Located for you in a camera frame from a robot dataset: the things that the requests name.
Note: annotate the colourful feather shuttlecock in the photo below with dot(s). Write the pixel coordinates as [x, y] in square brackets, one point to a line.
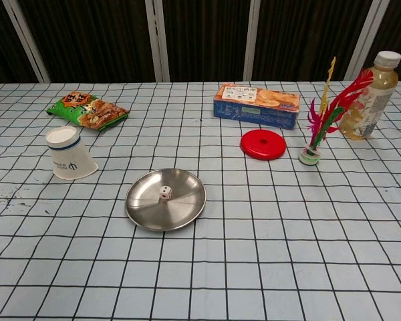
[309, 157]

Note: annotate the green snack bag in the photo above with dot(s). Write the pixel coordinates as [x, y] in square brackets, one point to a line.
[87, 112]

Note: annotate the white paper cup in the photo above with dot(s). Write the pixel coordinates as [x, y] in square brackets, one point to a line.
[70, 160]

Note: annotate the tea drink bottle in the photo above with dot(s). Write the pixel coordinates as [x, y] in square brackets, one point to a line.
[371, 100]

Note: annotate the red plastic disc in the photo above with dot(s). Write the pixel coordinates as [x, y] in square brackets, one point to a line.
[254, 147]

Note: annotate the white die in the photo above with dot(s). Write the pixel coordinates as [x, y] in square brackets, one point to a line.
[165, 192]

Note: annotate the silver metal plate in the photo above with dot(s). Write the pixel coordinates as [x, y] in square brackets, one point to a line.
[187, 207]

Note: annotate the blue orange biscuit box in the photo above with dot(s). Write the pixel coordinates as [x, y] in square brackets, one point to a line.
[254, 107]

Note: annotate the white metal frame post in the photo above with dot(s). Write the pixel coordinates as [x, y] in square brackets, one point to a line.
[26, 40]
[157, 40]
[366, 40]
[252, 40]

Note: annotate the checkered tablecloth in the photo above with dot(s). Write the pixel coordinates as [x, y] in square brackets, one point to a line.
[254, 250]

